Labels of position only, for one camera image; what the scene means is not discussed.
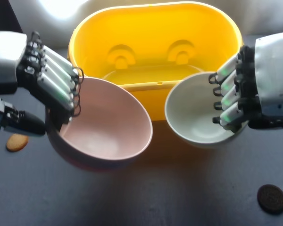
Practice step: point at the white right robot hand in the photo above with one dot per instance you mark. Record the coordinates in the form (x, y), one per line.
(273, 82)

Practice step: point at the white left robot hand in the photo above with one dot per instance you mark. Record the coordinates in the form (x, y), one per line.
(4, 61)

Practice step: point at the small cream bowl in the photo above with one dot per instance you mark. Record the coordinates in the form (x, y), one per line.
(193, 113)

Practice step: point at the large pink bowl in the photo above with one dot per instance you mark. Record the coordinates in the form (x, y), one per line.
(108, 122)

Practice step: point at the yellow plastic tub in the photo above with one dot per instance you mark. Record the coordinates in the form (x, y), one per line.
(155, 35)

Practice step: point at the white cloth backdrop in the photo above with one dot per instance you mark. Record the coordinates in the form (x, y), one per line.
(56, 21)

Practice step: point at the tan round biscuit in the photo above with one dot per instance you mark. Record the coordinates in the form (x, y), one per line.
(16, 143)

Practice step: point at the dark chocolate sandwich cookie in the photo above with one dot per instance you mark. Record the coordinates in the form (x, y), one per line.
(271, 199)

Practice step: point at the grey table cloth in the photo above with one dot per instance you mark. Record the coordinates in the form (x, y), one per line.
(155, 200)

